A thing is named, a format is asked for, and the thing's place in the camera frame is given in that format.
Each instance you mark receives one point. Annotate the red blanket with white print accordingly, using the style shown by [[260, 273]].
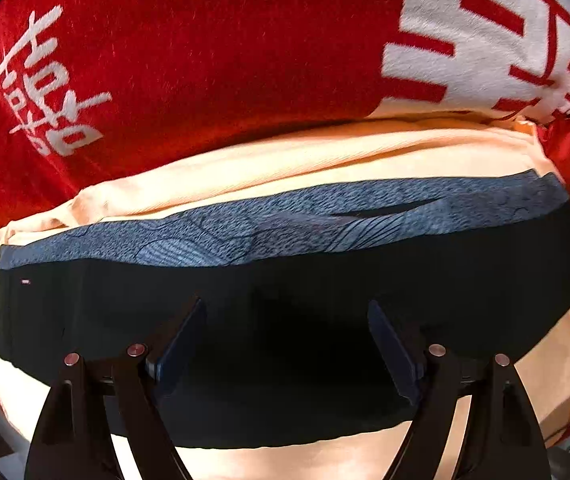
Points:
[[215, 50]]

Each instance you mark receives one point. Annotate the peach cloth sheet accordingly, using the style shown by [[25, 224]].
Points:
[[315, 155]]

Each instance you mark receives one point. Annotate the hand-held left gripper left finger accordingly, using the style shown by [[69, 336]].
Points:
[[177, 345]]

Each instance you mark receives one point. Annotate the black pants blue patterned waistband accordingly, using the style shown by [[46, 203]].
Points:
[[290, 285]]

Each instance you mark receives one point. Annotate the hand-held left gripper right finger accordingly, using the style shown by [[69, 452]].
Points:
[[395, 347]]

